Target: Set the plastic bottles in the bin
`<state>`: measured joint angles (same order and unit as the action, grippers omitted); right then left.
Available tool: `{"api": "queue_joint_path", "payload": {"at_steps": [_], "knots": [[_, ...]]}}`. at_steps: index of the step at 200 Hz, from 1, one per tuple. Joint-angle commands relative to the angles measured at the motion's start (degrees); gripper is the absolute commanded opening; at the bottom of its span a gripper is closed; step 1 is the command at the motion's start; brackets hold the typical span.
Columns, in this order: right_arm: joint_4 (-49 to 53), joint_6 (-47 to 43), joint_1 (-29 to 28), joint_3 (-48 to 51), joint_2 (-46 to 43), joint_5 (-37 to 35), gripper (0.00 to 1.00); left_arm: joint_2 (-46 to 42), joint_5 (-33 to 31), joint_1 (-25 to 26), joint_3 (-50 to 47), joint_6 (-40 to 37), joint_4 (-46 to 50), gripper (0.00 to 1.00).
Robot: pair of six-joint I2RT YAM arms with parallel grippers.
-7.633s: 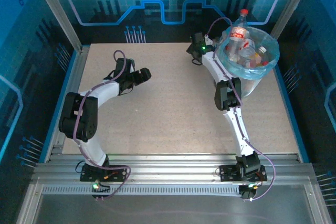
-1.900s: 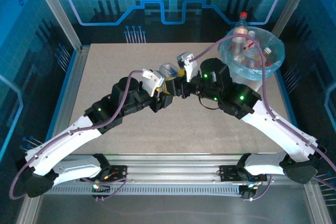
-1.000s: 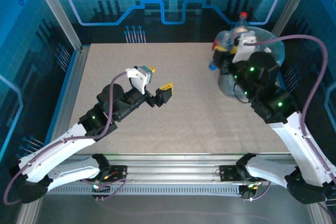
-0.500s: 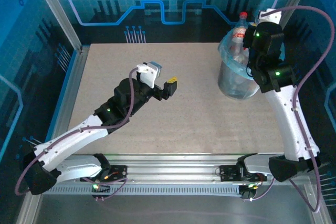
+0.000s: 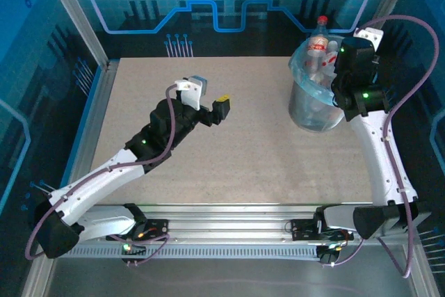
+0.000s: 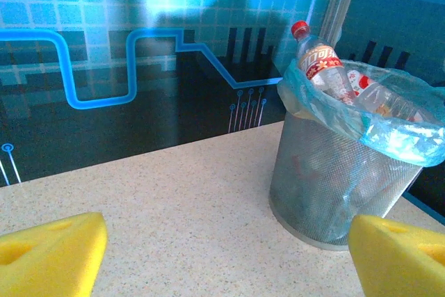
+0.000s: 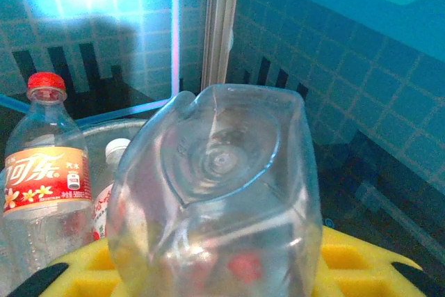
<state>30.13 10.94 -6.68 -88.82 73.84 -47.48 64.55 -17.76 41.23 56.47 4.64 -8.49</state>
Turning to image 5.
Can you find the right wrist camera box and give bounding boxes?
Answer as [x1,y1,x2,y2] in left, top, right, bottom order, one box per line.
[353,26,385,51]

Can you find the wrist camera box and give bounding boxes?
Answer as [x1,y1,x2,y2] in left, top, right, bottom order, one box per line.
[353,26,385,51]
[174,74,210,111]

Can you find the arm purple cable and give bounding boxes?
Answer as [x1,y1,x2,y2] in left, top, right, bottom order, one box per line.
[321,15,439,280]
[24,83,178,268]

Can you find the aluminium front rail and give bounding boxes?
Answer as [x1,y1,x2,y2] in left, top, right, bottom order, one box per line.
[44,202,418,242]

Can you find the brushed metal front panel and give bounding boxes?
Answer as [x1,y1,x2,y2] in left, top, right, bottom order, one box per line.
[20,234,441,297]

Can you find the aluminium table side rail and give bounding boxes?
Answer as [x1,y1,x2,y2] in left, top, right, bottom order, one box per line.
[57,60,121,207]

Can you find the translucent trash bin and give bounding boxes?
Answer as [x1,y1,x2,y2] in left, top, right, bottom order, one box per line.
[287,34,350,134]

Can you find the white cap red print bottle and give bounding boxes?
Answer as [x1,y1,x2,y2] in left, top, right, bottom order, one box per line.
[321,41,340,79]

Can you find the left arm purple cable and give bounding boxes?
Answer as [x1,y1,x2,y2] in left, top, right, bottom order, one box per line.
[24,83,178,268]

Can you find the red cap red label bottle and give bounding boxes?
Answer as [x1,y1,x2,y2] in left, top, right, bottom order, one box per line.
[307,15,330,68]

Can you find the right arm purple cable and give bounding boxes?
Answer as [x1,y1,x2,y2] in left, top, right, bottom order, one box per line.
[321,15,439,280]

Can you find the arm base connector module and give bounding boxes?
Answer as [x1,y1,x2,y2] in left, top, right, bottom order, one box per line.
[120,237,147,257]
[315,241,341,266]

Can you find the slotted grey cable duct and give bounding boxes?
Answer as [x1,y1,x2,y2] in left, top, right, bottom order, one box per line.
[54,246,323,260]

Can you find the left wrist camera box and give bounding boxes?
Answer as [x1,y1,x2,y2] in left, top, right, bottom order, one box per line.
[174,74,210,111]

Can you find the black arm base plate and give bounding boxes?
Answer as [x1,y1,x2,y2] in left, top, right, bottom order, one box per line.
[105,218,171,242]
[289,218,355,242]

